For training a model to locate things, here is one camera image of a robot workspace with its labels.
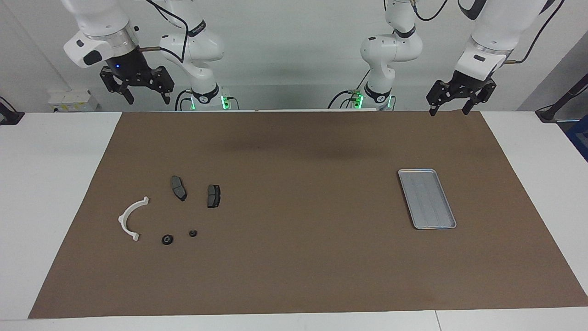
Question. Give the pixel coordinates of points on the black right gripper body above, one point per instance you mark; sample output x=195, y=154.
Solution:
x=126, y=69

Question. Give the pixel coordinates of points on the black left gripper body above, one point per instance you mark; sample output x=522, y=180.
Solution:
x=466, y=85

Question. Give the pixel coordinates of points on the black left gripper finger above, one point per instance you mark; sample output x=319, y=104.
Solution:
x=434, y=94
x=484, y=94

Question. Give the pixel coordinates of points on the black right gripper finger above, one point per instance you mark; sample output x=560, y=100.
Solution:
x=112, y=82
x=165, y=82

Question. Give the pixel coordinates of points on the large black bearing gear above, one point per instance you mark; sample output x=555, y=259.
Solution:
x=167, y=239

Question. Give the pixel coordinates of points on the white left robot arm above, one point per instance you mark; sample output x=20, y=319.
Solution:
x=390, y=50

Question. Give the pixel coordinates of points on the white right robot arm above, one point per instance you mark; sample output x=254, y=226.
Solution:
x=96, y=18

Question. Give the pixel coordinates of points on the silver metal tray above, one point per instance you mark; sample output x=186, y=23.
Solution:
x=427, y=200

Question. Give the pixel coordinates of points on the white power strip box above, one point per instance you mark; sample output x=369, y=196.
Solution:
x=73, y=99

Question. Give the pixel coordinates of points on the blue crate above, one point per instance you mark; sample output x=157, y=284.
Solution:
x=579, y=138

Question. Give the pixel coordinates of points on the long dark grey brake pad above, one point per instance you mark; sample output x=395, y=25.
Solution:
x=178, y=188

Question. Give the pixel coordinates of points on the short dark grey brake pad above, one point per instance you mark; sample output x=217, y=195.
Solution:
x=214, y=196

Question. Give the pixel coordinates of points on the brown table mat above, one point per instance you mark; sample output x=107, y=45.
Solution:
x=294, y=266

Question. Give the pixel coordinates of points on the black clamp mount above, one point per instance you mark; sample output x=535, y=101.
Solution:
x=9, y=117

